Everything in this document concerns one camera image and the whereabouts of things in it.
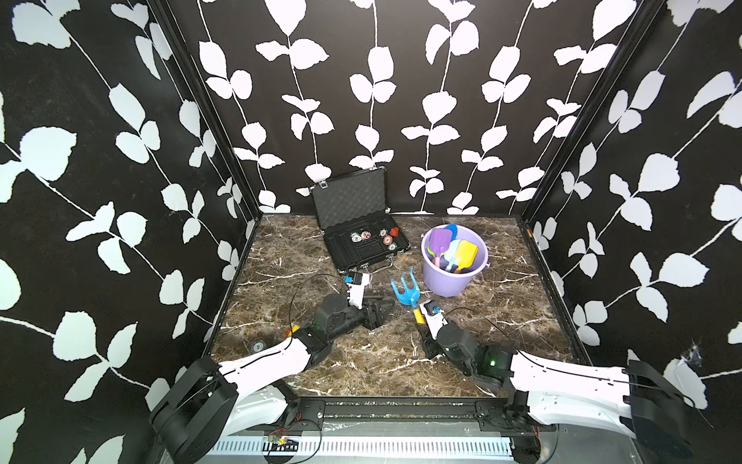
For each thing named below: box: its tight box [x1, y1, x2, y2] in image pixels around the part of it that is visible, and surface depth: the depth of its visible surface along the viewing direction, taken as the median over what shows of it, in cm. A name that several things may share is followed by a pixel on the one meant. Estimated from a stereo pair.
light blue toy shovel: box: [444, 239, 461, 272], surface depth 99 cm
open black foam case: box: [311, 166, 411, 274], surface depth 111 cm
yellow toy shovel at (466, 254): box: [455, 239, 480, 274], surface depth 97 cm
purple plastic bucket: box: [420, 224, 490, 298], surface depth 97 cm
